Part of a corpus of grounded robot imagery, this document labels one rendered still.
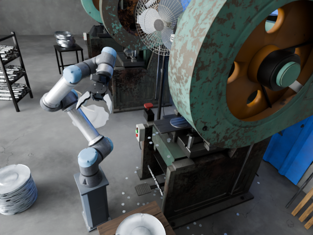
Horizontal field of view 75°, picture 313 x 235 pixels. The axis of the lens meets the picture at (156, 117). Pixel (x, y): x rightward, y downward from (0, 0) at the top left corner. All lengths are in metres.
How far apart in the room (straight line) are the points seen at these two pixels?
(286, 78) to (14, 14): 7.45
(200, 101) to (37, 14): 7.18
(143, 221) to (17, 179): 1.06
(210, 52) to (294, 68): 0.36
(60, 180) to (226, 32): 1.88
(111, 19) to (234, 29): 1.81
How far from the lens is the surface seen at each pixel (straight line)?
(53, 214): 1.97
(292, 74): 0.96
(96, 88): 0.97
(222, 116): 0.90
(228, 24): 0.73
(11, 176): 1.99
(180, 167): 1.32
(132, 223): 1.39
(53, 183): 2.17
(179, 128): 1.40
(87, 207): 1.61
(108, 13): 2.40
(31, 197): 2.04
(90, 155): 1.34
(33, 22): 7.76
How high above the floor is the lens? 1.59
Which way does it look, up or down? 33 degrees down
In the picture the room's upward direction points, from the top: 5 degrees clockwise
